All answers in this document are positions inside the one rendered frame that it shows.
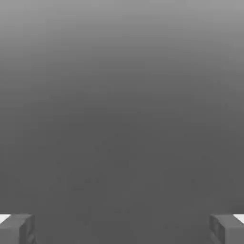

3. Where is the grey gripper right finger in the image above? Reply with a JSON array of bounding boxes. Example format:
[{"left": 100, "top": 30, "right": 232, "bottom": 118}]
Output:
[{"left": 208, "top": 213, "right": 244, "bottom": 244}]

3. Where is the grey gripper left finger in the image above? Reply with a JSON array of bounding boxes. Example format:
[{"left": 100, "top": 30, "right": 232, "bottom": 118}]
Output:
[{"left": 0, "top": 213, "right": 36, "bottom": 244}]

